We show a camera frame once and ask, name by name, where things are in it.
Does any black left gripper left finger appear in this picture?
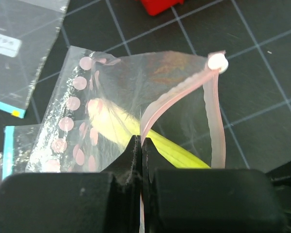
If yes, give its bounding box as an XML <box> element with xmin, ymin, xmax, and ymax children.
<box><xmin>0</xmin><ymin>136</ymin><xmax>142</xmax><ymax>233</ymax></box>

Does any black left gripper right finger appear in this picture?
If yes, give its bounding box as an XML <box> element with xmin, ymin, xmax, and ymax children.
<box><xmin>142</xmin><ymin>139</ymin><xmax>287</xmax><ymax>233</ymax></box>

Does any green celery stalk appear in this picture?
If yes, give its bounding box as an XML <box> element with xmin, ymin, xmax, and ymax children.
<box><xmin>87</xmin><ymin>98</ymin><xmax>210</xmax><ymax>168</ymax></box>

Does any pink dotted zip bag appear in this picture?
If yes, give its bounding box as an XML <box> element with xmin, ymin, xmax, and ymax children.
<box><xmin>26</xmin><ymin>47</ymin><xmax>228</xmax><ymax>233</ymax></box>

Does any red plastic bin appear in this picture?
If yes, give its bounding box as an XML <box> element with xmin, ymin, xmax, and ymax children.
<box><xmin>140</xmin><ymin>0</ymin><xmax>185</xmax><ymax>16</ymax></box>

